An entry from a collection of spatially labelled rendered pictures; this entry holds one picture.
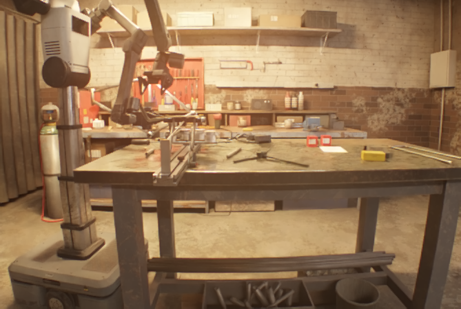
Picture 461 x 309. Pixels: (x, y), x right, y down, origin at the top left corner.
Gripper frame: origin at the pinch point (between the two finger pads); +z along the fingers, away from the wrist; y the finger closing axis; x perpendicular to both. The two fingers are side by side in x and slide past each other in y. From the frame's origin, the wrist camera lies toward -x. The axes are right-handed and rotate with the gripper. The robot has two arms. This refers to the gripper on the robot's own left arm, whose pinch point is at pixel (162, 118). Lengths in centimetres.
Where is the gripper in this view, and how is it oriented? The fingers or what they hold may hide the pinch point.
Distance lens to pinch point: 124.4
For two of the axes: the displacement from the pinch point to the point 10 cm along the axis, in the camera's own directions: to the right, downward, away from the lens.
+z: 9.6, 0.4, -2.8
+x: 2.8, -1.1, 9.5
